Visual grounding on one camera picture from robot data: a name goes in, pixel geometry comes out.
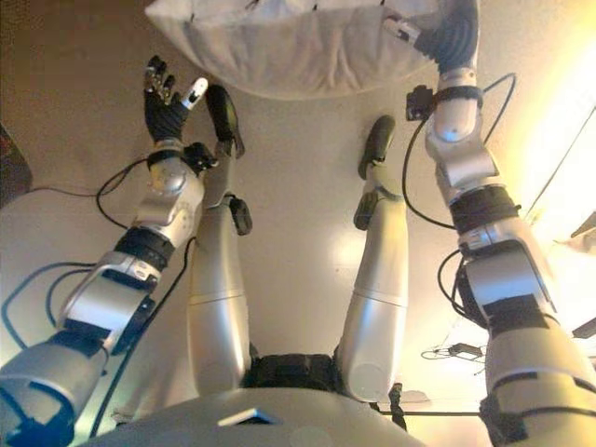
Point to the white fringed cushion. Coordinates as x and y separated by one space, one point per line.
288 51

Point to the silver robot leg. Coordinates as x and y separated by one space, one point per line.
216 302
377 302

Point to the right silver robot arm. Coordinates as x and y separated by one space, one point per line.
465 158

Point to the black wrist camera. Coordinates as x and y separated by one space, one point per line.
198 156
416 100

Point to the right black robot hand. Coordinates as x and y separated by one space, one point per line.
454 42

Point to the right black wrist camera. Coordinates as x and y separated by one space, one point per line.
416 100

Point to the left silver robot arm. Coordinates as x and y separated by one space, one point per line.
167 209

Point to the left silver robot leg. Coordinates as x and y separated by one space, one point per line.
216 302

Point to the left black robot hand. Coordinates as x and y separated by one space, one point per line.
163 116

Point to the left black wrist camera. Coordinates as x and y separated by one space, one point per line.
198 156

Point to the grey robot torso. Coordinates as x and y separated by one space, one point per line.
279 419

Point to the black power adapter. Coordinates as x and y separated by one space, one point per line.
461 348

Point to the right silver robot leg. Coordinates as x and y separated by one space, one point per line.
377 302

